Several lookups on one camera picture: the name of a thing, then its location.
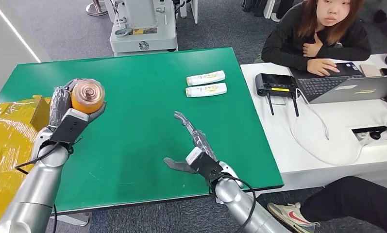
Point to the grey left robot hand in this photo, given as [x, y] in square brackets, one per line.
[58, 103]

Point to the beige card wallet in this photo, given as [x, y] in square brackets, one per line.
[370, 70]

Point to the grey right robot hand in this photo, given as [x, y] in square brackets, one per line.
[201, 141]

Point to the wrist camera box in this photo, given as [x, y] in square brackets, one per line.
[69, 126]
[204, 164]

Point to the orange juice bottle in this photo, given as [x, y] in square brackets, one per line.
[87, 95]

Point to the person's right hand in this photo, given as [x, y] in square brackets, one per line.
[322, 68]

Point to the yellow taped cardboard box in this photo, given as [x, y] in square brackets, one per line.
[6, 144]

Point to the white red sneaker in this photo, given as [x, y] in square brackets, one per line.
[288, 216]

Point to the white desk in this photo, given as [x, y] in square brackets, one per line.
[309, 128]

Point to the desk socket tray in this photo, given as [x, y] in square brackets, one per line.
[386, 132]

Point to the metal stanchion base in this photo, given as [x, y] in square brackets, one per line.
[96, 9]

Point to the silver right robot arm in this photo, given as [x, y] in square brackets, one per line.
[241, 205]

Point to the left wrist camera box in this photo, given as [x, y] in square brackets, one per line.
[69, 126]

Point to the white grey column machine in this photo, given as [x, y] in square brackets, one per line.
[144, 29]

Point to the white tube bottle orange cap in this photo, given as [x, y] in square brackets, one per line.
[206, 89]
[206, 78]

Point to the person's left hand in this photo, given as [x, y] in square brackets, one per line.
[312, 48]

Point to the grey laptop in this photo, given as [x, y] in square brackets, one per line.
[351, 87]

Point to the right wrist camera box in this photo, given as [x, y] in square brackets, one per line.
[204, 164]

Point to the black controller with antennas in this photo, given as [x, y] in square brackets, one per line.
[274, 83]

